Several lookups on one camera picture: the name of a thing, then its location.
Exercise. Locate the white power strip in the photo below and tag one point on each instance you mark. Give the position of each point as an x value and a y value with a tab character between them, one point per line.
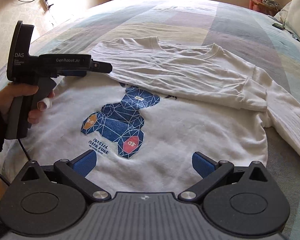
44	2

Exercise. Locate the wooden bedside table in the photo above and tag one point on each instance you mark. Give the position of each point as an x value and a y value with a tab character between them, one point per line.
260	8

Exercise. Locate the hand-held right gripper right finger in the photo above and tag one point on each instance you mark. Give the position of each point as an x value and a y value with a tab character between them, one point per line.
202	163

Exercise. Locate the person's left hand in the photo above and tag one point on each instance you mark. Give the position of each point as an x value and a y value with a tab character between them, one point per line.
7	97

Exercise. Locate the bed with checked sheet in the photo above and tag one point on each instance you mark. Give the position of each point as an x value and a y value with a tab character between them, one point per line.
165	17

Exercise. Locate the black phone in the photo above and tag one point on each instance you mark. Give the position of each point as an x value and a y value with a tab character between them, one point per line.
277	25

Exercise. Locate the white printed sweatshirt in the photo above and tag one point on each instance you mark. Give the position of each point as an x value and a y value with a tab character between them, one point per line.
177	135

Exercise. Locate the grey cloth bundle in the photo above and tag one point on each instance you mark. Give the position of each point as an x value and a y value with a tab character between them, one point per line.
271	3

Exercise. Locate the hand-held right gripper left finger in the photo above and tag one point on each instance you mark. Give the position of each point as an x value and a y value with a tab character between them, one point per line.
86	161

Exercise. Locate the small pale pillow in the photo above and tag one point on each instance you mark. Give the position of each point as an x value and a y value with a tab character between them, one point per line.
281	13

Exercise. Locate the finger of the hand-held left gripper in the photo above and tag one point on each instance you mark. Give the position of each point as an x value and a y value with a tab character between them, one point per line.
75	73
102	67

